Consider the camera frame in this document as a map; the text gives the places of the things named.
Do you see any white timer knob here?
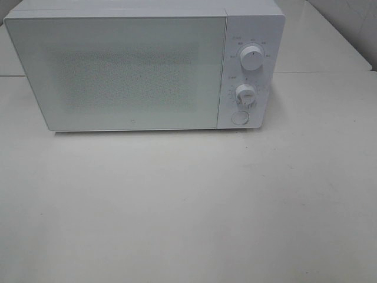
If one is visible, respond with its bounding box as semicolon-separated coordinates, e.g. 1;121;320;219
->
235;84;257;106

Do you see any white microwave oven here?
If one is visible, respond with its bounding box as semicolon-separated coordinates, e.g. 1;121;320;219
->
4;1;286;132

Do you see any round door release button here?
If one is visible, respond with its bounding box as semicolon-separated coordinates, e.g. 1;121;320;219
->
232;111;249;125

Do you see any white upper power knob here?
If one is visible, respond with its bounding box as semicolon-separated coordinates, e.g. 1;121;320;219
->
239;43;264;71

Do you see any white microwave door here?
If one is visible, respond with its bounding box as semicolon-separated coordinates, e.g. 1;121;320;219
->
6;17;226;131

